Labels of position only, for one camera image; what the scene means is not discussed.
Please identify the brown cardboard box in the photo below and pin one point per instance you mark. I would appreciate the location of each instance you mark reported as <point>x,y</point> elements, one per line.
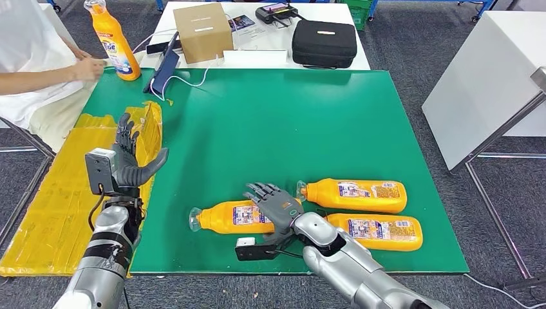
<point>202,38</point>

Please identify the green plastic crate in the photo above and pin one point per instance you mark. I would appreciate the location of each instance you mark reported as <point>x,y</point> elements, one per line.
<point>358,15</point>

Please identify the white side table metal legs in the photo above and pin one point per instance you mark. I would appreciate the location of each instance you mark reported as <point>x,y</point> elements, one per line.
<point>482,85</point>

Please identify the black controller with screen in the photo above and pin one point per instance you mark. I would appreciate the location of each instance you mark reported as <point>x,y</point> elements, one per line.
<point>275,15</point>

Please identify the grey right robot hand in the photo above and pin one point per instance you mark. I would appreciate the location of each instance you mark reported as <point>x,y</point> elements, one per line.
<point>279,211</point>

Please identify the orange detergent bottle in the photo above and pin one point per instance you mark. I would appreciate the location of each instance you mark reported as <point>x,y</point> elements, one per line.
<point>217,217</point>
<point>384,243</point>
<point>117,47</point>
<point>324,194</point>

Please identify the blue metal rack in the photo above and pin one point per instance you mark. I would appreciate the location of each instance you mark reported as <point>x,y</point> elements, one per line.
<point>374,8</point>

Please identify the dark blue phone stand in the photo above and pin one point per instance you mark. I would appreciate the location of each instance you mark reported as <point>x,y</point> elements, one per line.
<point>164,72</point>

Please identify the grey metal chair frame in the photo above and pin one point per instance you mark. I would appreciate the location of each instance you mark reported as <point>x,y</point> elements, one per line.
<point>30,137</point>

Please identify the blue rack leg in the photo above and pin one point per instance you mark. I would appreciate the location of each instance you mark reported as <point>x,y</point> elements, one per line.
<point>159,5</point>
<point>53,5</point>

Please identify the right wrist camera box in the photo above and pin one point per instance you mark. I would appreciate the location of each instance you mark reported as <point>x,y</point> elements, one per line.
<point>256,253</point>

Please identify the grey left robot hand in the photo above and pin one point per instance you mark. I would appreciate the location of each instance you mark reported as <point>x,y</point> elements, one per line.
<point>128,170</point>

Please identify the person's left hand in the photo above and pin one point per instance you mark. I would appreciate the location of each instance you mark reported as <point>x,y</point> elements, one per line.
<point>83,54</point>

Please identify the person's right hand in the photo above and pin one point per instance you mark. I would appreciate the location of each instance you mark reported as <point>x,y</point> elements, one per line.
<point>89,69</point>

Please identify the black zip carrying case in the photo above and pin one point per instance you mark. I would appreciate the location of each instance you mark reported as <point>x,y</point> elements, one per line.
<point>324,47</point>

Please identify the person's right forearm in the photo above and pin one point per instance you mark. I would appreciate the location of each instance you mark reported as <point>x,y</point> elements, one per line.
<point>34,83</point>

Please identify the yellow taped cardboard sheet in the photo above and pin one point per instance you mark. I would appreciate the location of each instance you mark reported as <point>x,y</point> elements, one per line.
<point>51,221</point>

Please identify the printed leaflet card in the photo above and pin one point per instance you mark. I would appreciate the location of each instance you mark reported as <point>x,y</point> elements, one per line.
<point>242,22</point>

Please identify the person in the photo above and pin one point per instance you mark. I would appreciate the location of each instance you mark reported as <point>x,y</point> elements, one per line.
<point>30,38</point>

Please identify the white flat box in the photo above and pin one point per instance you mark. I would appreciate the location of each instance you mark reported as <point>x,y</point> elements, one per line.
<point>256,59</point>

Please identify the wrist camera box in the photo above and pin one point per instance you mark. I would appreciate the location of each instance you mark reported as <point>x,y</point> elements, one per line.
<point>256,253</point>
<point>100,170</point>

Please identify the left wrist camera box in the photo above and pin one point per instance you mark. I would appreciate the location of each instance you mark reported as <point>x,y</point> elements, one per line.
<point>100,170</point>

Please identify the black power bank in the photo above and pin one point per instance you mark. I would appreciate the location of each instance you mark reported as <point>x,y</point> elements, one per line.
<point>155,47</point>

